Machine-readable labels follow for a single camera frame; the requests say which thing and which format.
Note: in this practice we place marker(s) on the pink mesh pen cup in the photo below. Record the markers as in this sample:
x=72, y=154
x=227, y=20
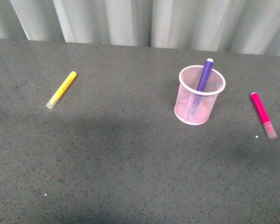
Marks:
x=189, y=78

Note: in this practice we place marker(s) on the yellow highlighter pen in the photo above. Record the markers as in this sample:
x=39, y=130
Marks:
x=61, y=90

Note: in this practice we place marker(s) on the white pleated curtain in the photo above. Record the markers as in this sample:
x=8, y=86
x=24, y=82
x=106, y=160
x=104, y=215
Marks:
x=239, y=26

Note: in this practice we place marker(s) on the pink highlighter pen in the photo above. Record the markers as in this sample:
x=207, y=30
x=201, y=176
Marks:
x=270, y=131

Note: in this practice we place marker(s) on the purple highlighter pen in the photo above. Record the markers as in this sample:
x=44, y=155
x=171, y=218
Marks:
x=202, y=83

